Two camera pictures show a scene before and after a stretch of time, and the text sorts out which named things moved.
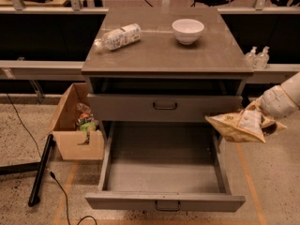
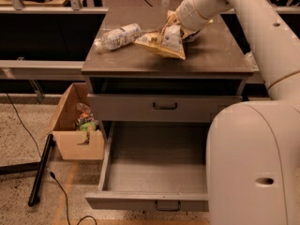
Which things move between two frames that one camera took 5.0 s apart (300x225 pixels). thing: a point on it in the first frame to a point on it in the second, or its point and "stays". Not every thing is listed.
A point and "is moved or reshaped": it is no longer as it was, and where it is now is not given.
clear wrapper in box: x=83 y=107 stays
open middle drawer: x=162 y=167 stays
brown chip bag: x=226 y=125 is moved or reshaped
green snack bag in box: x=88 y=127 stays
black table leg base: x=30 y=167 stays
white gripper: x=276 y=102 to x=187 y=16
